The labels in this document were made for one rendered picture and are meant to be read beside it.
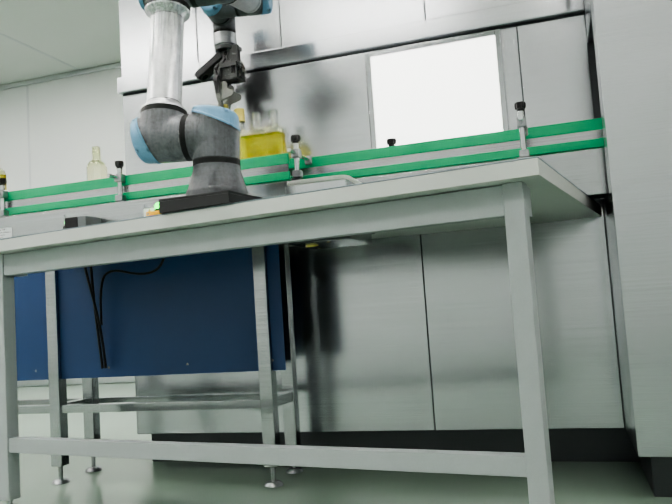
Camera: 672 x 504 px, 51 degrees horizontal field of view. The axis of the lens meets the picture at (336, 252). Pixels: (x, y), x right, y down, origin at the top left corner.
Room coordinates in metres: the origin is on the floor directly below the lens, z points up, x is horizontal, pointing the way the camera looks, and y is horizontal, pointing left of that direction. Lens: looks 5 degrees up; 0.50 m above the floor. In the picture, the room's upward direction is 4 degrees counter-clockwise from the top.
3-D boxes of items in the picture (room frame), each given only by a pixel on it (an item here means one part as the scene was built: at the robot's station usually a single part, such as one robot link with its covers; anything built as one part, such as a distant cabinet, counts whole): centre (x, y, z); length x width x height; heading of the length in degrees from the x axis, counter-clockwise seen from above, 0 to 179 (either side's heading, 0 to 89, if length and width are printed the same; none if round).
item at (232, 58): (2.27, 0.31, 1.31); 0.09 x 0.08 x 0.12; 72
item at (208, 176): (1.73, 0.28, 0.83); 0.15 x 0.15 x 0.10
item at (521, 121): (1.88, -0.52, 0.90); 0.17 x 0.05 x 0.23; 162
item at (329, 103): (2.28, -0.12, 1.15); 0.90 x 0.03 x 0.34; 72
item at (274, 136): (2.23, 0.17, 0.99); 0.06 x 0.06 x 0.21; 72
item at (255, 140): (2.25, 0.23, 0.99); 0.06 x 0.06 x 0.21; 72
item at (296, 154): (2.07, 0.09, 0.95); 0.17 x 0.03 x 0.12; 162
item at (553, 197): (2.32, -0.02, 0.73); 1.58 x 1.52 x 0.04; 63
